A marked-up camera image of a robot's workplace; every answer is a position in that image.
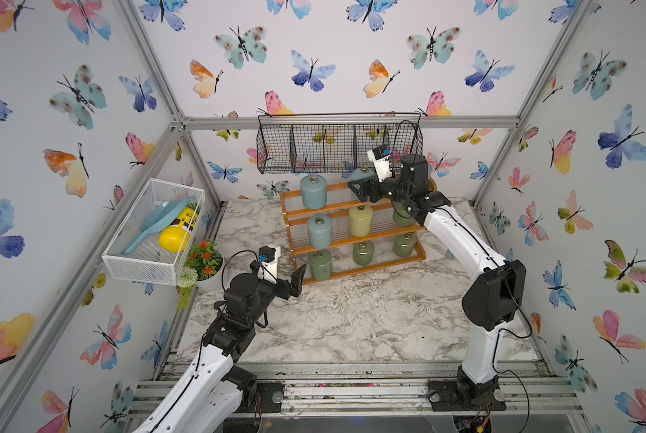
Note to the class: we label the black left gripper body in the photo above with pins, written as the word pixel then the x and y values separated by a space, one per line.
pixel 266 293

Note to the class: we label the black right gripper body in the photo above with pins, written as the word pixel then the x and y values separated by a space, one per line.
pixel 393 188

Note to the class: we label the blue canister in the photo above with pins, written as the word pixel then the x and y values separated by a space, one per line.
pixel 320 231
pixel 314 192
pixel 363 174

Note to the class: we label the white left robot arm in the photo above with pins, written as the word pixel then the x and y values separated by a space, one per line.
pixel 214 387

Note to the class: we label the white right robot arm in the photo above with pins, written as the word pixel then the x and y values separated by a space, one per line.
pixel 497 284

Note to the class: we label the orange wooden three-tier shelf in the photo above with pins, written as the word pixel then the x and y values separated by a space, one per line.
pixel 383 232

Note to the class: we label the yellow-green canister middle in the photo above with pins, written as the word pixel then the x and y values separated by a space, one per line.
pixel 360 220

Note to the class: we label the green canister bottom left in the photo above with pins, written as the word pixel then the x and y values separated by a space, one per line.
pixel 320 263

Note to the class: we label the green canister middle right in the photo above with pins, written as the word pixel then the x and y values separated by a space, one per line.
pixel 401 219

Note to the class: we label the potted orange flower plant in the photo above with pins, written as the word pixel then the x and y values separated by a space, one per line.
pixel 203 270

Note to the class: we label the small green canister bottom middle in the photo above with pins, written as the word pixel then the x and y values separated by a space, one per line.
pixel 363 253

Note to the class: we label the small green canister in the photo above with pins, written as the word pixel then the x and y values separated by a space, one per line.
pixel 363 253
pixel 404 244

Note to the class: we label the small green canister bottom right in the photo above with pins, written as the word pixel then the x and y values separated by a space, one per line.
pixel 404 244

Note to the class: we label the yellow mustard bottle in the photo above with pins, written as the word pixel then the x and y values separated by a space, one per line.
pixel 175 237

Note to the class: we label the light blue dustpan scoop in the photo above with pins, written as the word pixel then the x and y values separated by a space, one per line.
pixel 159 219

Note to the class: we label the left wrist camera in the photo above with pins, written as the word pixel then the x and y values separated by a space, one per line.
pixel 268 262

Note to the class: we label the black wire wall basket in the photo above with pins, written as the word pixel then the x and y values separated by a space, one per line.
pixel 335 143

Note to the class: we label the white mesh wall basket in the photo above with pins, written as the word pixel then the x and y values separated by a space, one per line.
pixel 149 263

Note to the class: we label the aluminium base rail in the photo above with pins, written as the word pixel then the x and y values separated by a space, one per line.
pixel 402 388

